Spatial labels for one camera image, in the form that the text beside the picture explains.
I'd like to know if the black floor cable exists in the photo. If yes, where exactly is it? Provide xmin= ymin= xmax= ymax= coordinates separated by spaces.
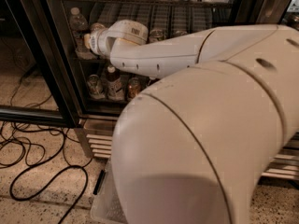
xmin=0 ymin=37 xmax=93 ymax=224

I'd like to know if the white green soda can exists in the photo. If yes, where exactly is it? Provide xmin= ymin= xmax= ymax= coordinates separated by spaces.
xmin=149 ymin=29 xmax=165 ymax=43

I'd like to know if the white green can bottom shelf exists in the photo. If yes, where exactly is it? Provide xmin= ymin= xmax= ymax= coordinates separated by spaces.
xmin=87 ymin=75 xmax=105 ymax=100

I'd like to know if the blue pepsi can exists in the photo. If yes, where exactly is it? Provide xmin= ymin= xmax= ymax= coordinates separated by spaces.
xmin=90 ymin=22 xmax=105 ymax=32

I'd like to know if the clear water bottle middle shelf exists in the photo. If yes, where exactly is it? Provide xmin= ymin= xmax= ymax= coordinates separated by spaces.
xmin=69 ymin=7 xmax=95 ymax=60

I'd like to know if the copper can bottom shelf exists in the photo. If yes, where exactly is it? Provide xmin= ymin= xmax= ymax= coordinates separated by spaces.
xmin=127 ymin=77 xmax=141 ymax=101

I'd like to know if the open black fridge door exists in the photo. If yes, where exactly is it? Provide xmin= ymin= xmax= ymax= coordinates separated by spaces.
xmin=0 ymin=0 xmax=79 ymax=128

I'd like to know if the clear plastic bin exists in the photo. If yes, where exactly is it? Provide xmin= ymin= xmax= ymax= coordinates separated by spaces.
xmin=91 ymin=161 xmax=128 ymax=224

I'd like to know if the orange brown soda can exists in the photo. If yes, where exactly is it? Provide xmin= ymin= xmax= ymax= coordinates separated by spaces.
xmin=172 ymin=30 xmax=188 ymax=38

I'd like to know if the brown tea bottle left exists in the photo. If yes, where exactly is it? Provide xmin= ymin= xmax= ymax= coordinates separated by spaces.
xmin=106 ymin=64 xmax=124 ymax=101

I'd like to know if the stainless steel fridge grille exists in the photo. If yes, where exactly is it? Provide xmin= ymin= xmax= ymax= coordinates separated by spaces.
xmin=83 ymin=119 xmax=299 ymax=181

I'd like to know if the right glass fridge door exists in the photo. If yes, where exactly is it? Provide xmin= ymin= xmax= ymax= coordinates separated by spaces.
xmin=231 ymin=0 xmax=292 ymax=24

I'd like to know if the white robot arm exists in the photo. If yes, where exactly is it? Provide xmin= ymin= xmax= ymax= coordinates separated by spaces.
xmin=85 ymin=20 xmax=299 ymax=224

